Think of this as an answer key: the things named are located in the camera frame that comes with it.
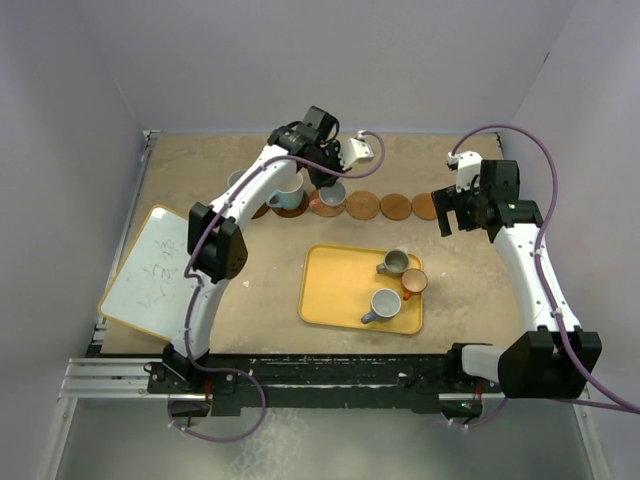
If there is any pink printed mug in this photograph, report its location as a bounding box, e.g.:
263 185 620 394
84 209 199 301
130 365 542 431
310 182 347 209

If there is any blue mug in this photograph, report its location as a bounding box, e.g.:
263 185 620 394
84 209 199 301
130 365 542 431
227 169 247 193
267 173 304 210
361 288 402 325

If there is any woven rattan coaster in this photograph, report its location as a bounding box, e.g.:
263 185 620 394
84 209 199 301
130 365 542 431
346 190 380 220
309 190 346 218

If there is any light wooden coaster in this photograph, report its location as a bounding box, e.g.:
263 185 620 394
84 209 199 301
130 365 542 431
411 193 437 221
380 193 412 221

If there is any dark wooden saucer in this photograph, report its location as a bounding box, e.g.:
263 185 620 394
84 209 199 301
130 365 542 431
252 203 269 219
270 192 309 218

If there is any orange copper mug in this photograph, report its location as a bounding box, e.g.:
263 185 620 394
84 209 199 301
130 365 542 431
401 268 429 301

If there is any small grey cup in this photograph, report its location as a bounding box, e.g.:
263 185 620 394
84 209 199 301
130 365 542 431
376 249 410 276

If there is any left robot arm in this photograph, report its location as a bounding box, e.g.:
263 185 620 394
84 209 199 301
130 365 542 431
162 106 350 392

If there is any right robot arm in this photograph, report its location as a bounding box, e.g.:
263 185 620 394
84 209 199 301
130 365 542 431
431 151 602 399

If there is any yellow tray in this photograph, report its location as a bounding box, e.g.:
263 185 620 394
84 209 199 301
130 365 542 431
298 244 424 335

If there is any yellow framed whiteboard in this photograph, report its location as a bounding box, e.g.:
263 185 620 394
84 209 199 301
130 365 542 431
98 206 197 340

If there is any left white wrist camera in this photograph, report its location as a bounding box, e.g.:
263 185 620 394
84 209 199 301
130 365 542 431
339 130 375 170

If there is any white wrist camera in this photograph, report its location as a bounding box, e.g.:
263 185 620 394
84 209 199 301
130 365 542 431
447 150 483 193
339 130 375 170

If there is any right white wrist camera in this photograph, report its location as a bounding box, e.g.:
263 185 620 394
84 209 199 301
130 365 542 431
447 150 483 193

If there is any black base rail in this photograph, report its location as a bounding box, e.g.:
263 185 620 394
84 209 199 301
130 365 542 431
144 346 499 417

